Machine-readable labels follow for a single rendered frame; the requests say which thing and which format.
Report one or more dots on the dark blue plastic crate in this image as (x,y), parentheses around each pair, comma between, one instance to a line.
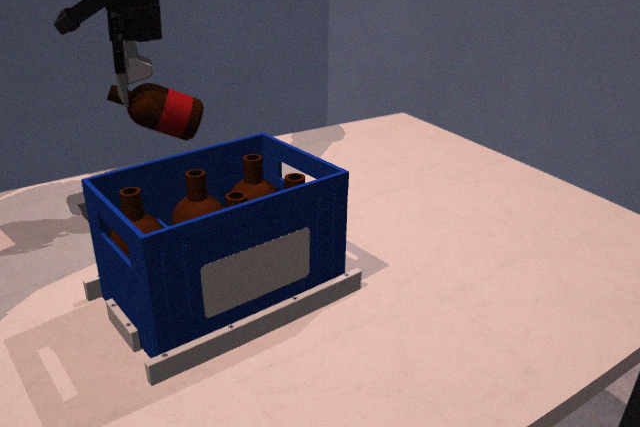
(195,277)

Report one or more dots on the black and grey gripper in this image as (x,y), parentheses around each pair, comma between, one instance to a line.
(129,15)

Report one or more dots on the grey metal rail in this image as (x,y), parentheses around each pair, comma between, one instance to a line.
(196,352)

